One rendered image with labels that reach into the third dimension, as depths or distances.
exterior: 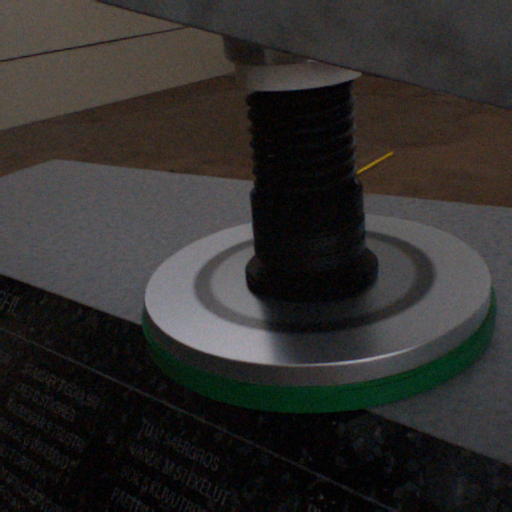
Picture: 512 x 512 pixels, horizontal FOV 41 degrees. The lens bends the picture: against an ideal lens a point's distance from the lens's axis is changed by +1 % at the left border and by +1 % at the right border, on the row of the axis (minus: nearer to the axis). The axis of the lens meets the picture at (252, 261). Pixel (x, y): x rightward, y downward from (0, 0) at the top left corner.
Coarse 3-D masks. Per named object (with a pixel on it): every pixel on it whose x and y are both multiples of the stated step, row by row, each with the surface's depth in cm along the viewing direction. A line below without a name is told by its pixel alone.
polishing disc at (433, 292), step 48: (240, 240) 49; (384, 240) 47; (432, 240) 46; (192, 288) 43; (240, 288) 42; (384, 288) 40; (432, 288) 40; (480, 288) 39; (192, 336) 37; (240, 336) 37; (288, 336) 36; (336, 336) 36; (384, 336) 35; (432, 336) 35; (288, 384) 34
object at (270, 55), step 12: (228, 48) 36; (240, 48) 35; (252, 48) 35; (264, 48) 34; (240, 60) 35; (252, 60) 35; (264, 60) 34; (276, 60) 34; (288, 60) 34; (300, 60) 34; (312, 60) 34
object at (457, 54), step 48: (96, 0) 34; (144, 0) 33; (192, 0) 32; (240, 0) 31; (288, 0) 31; (336, 0) 30; (384, 0) 30; (432, 0) 29; (480, 0) 28; (288, 48) 32; (336, 48) 31; (384, 48) 30; (432, 48) 30; (480, 48) 29; (480, 96) 30
